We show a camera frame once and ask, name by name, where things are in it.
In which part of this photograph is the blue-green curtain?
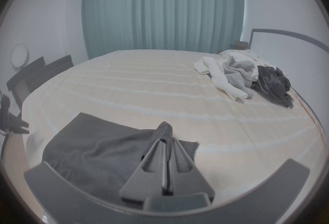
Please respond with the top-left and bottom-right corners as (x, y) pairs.
(82, 0), (142, 60)
(140, 0), (245, 52)

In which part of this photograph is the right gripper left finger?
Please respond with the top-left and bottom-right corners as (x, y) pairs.
(119, 139), (165, 204)

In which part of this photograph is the black chest of drawers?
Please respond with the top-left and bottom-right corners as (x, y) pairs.
(6, 54), (74, 113)

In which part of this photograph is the round mirror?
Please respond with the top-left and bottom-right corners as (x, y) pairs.
(11, 43), (31, 72)

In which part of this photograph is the grey bedside table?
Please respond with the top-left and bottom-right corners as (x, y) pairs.
(230, 41), (249, 50)

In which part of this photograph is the black garment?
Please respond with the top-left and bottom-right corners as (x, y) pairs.
(251, 65), (294, 108)

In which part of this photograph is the pile of clothes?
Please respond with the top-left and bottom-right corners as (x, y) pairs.
(193, 53), (259, 102)

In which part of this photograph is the bed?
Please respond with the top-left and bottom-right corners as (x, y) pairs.
(21, 29), (329, 212)

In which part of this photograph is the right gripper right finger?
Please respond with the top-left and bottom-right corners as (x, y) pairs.
(169, 138), (215, 202)

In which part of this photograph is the white printed pillow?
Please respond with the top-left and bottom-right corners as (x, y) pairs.
(218, 49), (277, 69)

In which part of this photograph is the black T-shirt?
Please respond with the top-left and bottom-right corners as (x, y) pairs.
(41, 112), (199, 208)

